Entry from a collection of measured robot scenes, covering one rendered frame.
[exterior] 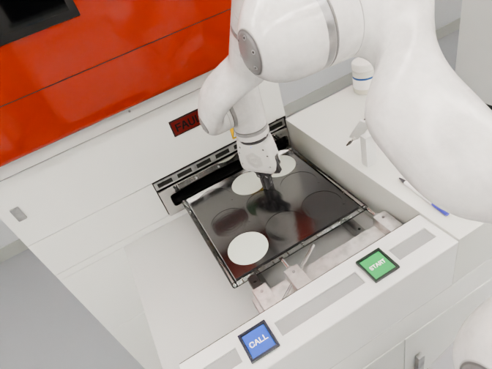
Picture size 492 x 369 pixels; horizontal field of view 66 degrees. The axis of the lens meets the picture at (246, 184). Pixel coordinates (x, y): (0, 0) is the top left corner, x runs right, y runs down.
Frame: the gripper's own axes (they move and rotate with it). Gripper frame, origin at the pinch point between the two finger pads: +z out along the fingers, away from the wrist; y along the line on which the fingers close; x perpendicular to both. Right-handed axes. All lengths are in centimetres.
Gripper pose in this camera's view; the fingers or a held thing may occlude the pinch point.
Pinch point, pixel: (266, 180)
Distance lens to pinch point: 104.6
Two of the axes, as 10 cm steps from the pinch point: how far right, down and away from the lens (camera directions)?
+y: 8.5, 1.5, -5.1
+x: 4.7, -6.6, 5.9
